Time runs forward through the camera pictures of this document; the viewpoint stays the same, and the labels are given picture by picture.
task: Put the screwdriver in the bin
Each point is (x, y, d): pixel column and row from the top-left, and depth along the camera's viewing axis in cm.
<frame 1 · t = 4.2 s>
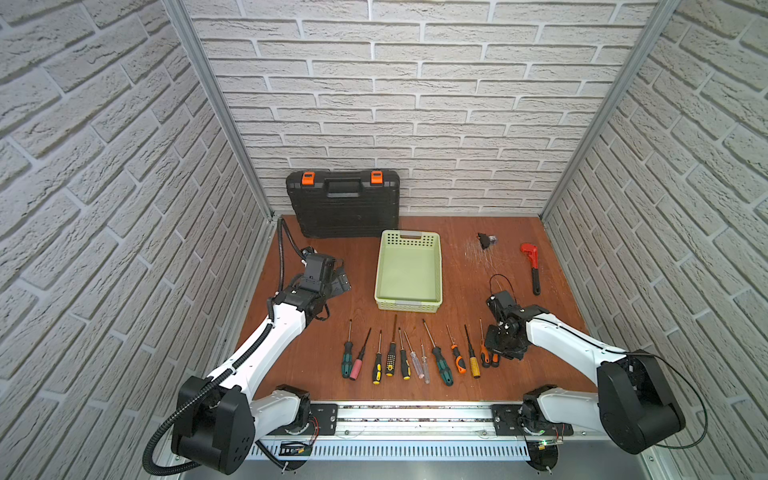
left hand: (336, 274, 84), fingers open
right hand: (498, 349, 86), fingers closed
black plastic tool case: (345, 202, 98), point 21 cm above the table
light green plastic bin: (409, 275, 103), on the table
red pipe wrench: (532, 251, 109), point 3 cm above the table
small black metal clamp: (486, 241, 112), point 2 cm above the table
green black screwdriver left: (347, 364, 83), point 2 cm above the table
pink handle screwdriver: (357, 363, 83), on the table
yellow black screwdriver: (378, 365, 83), point 2 cm above the table
black yellow dotted screwdriver: (391, 354, 85), on the table
yellow black short screwdriver: (405, 366, 83), point 2 cm above the table
clear handle screwdriver large: (415, 360, 84), on the table
clear handle screwdriver small: (425, 366, 83), on the table
green black large screwdriver: (437, 352, 85), point 2 cm above the table
orange black curved screwdriver: (460, 363, 83), point 2 cm above the table
yellow handle screwdriver: (473, 359, 85), on the table
orange handle screwdriver slim: (485, 357, 85), point 2 cm above the table
orange black stubby screwdriver: (495, 360, 83), point 3 cm above the table

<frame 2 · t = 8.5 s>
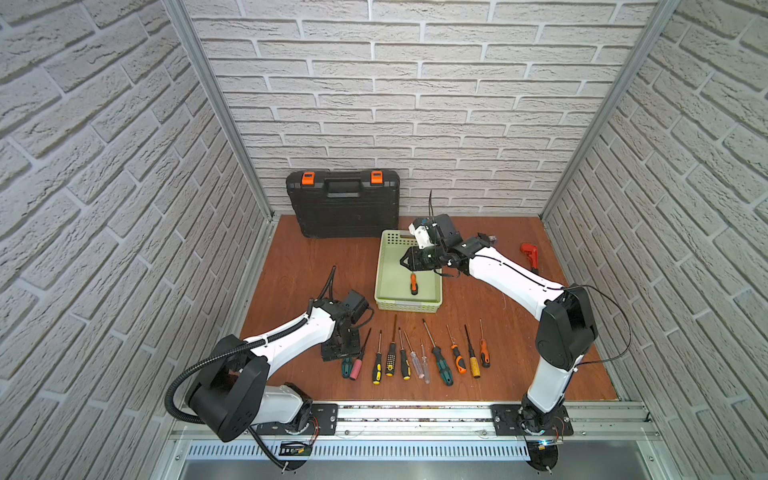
left hand: (354, 350, 83), fingers open
right hand: (409, 260, 86), fingers open
orange black stubby screwdriver: (414, 285, 99), point 2 cm above the table
the other named things where they were.

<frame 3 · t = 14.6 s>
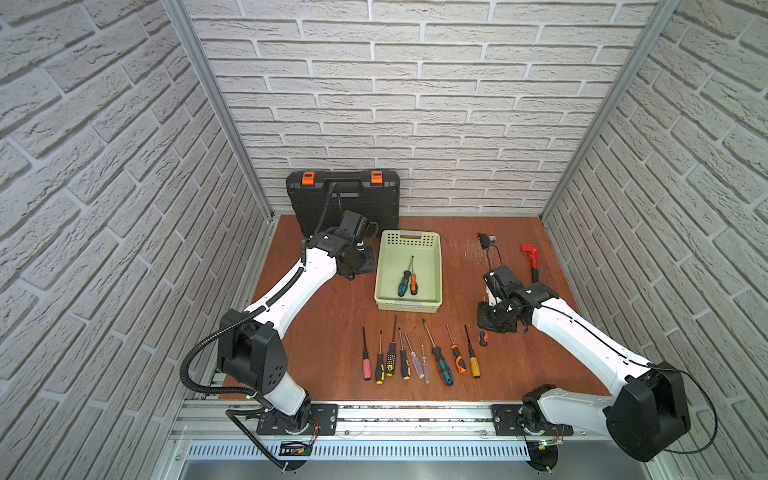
left hand: (376, 259, 84), fingers open
right hand: (486, 323, 82), fingers closed
green black screwdriver left: (404, 282, 99), point 3 cm above the table
orange handle screwdriver slim: (484, 336, 79), point 11 cm above the table
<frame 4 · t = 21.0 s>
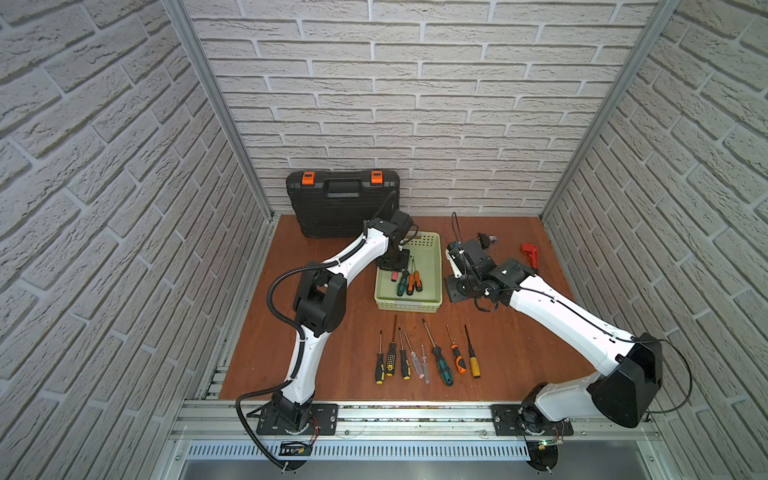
left hand: (405, 264, 95), fingers closed
right hand: (457, 285, 80), fingers open
pink handle screwdriver: (395, 276, 94), point 8 cm above the table
